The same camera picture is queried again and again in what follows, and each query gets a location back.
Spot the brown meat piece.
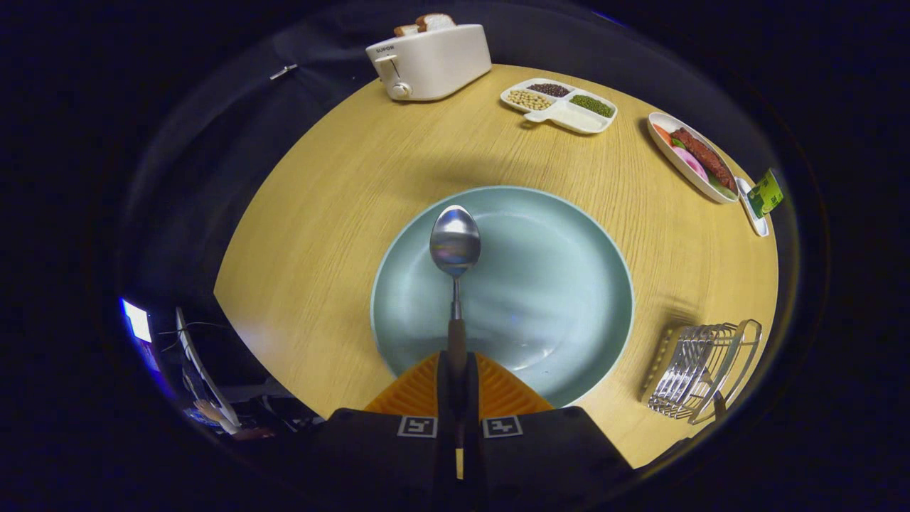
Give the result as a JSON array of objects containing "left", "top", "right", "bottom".
[{"left": 672, "top": 128, "right": 737, "bottom": 191}]

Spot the small white dish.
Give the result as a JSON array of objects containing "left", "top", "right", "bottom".
[{"left": 736, "top": 177, "right": 770, "bottom": 238}]

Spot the white oval food plate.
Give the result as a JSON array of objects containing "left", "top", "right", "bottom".
[{"left": 647, "top": 112, "right": 740, "bottom": 205}]

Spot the glowing screen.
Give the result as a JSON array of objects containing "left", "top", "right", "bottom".
[{"left": 121, "top": 299, "right": 154, "bottom": 343}]

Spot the pile of green beans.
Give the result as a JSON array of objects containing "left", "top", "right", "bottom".
[{"left": 570, "top": 95, "right": 614, "bottom": 118}]

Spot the pile of yellow soybeans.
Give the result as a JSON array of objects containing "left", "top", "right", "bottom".
[{"left": 508, "top": 90, "right": 554, "bottom": 112}]

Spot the metal spoon with brown handle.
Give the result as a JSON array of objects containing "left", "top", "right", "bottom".
[{"left": 429, "top": 205, "right": 481, "bottom": 410}]

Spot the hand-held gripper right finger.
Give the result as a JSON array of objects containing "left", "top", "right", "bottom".
[{"left": 464, "top": 351, "right": 635, "bottom": 496}]

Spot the silver laptop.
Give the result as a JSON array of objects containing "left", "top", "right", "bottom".
[{"left": 176, "top": 307, "right": 242, "bottom": 433}]

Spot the pink round food slice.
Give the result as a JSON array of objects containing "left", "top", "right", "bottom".
[{"left": 672, "top": 146, "right": 710, "bottom": 183}]

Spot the teal round plate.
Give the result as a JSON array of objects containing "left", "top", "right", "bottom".
[{"left": 370, "top": 186, "right": 635, "bottom": 408}]

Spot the green label drink bottle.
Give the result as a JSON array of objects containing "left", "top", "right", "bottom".
[{"left": 746, "top": 168, "right": 784, "bottom": 218}]

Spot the metal wire basket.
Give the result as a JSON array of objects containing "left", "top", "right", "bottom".
[{"left": 640, "top": 319, "right": 763, "bottom": 426}]

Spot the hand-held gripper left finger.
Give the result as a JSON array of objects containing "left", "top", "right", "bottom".
[{"left": 311, "top": 351, "right": 459, "bottom": 493}]

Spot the white toaster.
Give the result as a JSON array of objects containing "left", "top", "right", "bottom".
[{"left": 365, "top": 23, "right": 493, "bottom": 102}]

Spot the white divided tray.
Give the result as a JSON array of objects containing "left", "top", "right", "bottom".
[{"left": 500, "top": 78, "right": 619, "bottom": 135}]

